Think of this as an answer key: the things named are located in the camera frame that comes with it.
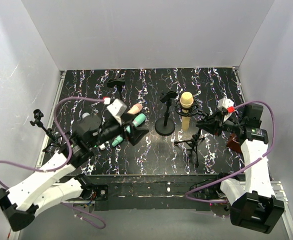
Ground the black tripod shock-mount stand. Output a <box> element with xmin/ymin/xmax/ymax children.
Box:
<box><xmin>173</xmin><ymin>99</ymin><xmax>205</xmax><ymax>168</ymax></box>

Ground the yellow microphone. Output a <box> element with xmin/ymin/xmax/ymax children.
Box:
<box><xmin>179</xmin><ymin>91</ymin><xmax>194</xmax><ymax>131</ymax></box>

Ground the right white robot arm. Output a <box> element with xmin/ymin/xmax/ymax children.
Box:
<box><xmin>191</xmin><ymin>100</ymin><xmax>285</xmax><ymax>234</ymax></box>

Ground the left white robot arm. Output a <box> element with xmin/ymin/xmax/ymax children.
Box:
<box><xmin>0</xmin><ymin>113</ymin><xmax>149</xmax><ymax>232</ymax></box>

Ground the black round-base mic stand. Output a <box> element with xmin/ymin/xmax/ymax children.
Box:
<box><xmin>154</xmin><ymin>90</ymin><xmax>178</xmax><ymax>136</ymax></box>

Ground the black rear mic stand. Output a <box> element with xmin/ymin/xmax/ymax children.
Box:
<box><xmin>106</xmin><ymin>76</ymin><xmax>126</xmax><ymax>101</ymax></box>

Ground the small black tripod stand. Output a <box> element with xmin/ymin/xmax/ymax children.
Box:
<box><xmin>29</xmin><ymin>109</ymin><xmax>61</xmax><ymax>153</ymax></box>

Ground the green microphone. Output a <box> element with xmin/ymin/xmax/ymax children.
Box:
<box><xmin>112</xmin><ymin>113</ymin><xmax>146</xmax><ymax>148</ymax></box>

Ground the brown box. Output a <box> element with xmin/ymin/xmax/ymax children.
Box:
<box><xmin>226</xmin><ymin>133</ymin><xmax>242</xmax><ymax>154</ymax></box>

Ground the pink microphone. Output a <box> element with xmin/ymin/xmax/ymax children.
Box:
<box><xmin>127</xmin><ymin>103</ymin><xmax>143</xmax><ymax>115</ymax></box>

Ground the white microphone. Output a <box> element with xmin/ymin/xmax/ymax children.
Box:
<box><xmin>82</xmin><ymin>112</ymin><xmax>107</xmax><ymax>151</ymax></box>

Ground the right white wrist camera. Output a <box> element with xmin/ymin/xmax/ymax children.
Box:
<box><xmin>217</xmin><ymin>97</ymin><xmax>235</xmax><ymax>121</ymax></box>

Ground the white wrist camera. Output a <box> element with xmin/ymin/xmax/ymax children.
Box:
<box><xmin>217</xmin><ymin>97</ymin><xmax>235</xmax><ymax>121</ymax></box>
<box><xmin>106</xmin><ymin>98</ymin><xmax>127</xmax><ymax>126</ymax></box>

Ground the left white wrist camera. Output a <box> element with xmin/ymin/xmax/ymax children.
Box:
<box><xmin>106</xmin><ymin>98</ymin><xmax>127</xmax><ymax>126</ymax></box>

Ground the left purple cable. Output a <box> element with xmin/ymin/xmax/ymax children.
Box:
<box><xmin>0</xmin><ymin>96</ymin><xmax>111</xmax><ymax>230</ymax></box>

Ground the purple cable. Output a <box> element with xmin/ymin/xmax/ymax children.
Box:
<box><xmin>0</xmin><ymin>96</ymin><xmax>111</xmax><ymax>230</ymax></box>
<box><xmin>185</xmin><ymin>101</ymin><xmax>277</xmax><ymax>218</ymax></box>

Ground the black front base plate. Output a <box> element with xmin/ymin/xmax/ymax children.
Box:
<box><xmin>81</xmin><ymin>173</ymin><xmax>240</xmax><ymax>211</ymax></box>

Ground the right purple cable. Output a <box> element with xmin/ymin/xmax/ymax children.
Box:
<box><xmin>185</xmin><ymin>101</ymin><xmax>277</xmax><ymax>218</ymax></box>

